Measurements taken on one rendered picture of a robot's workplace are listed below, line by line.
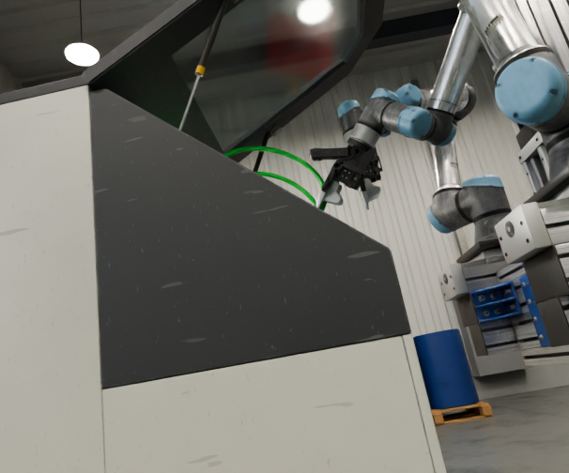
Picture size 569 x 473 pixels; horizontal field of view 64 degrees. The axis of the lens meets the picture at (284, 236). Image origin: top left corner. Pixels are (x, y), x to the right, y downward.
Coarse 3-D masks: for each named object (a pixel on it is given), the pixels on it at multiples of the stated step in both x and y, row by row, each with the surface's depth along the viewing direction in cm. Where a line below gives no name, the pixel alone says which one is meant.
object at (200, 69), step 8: (224, 0) 109; (224, 8) 109; (216, 16) 108; (216, 24) 108; (216, 32) 108; (208, 40) 107; (208, 48) 107; (208, 56) 107; (200, 64) 106; (200, 72) 105; (192, 88) 105; (192, 96) 105; (184, 112) 104; (184, 120) 104
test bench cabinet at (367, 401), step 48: (144, 384) 84; (192, 384) 83; (240, 384) 82; (288, 384) 81; (336, 384) 80; (384, 384) 79; (144, 432) 82; (192, 432) 81; (240, 432) 80; (288, 432) 79; (336, 432) 78; (384, 432) 77; (432, 432) 76
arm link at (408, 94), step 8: (400, 88) 139; (408, 88) 137; (416, 88) 139; (424, 88) 148; (432, 88) 149; (464, 88) 157; (472, 88) 160; (400, 96) 138; (408, 96) 136; (416, 96) 137; (424, 96) 144; (464, 96) 157; (472, 96) 159; (408, 104) 137; (416, 104) 138; (424, 104) 144; (464, 104) 158; (472, 104) 162; (456, 112) 165; (464, 112) 164
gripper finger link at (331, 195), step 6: (330, 186) 124; (336, 186) 124; (324, 192) 124; (330, 192) 124; (336, 192) 124; (318, 198) 125; (324, 198) 124; (330, 198) 124; (336, 198) 124; (318, 204) 125
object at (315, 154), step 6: (312, 150) 126; (318, 150) 126; (324, 150) 125; (330, 150) 125; (336, 150) 124; (342, 150) 124; (348, 150) 124; (312, 156) 126; (318, 156) 126; (324, 156) 125; (330, 156) 125; (336, 156) 124; (342, 156) 124; (348, 156) 124
